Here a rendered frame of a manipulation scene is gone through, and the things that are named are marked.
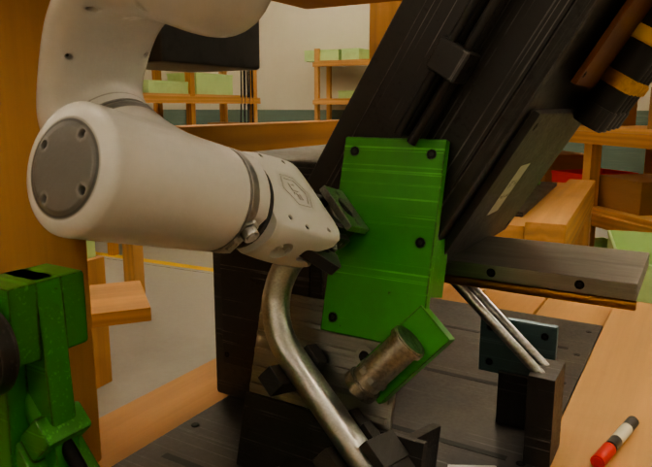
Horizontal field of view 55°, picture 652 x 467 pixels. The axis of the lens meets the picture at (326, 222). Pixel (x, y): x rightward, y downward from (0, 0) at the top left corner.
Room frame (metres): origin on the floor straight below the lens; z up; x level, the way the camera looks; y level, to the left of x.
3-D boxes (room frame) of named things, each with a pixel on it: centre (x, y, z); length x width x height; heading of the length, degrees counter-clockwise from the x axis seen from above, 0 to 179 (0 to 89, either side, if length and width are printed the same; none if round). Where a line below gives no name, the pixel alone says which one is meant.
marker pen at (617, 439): (0.69, -0.35, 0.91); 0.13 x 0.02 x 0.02; 138
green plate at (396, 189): (0.66, -0.08, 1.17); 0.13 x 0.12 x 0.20; 149
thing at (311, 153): (0.92, 0.00, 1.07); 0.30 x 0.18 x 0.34; 149
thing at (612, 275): (0.77, -0.19, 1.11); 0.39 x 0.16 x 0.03; 59
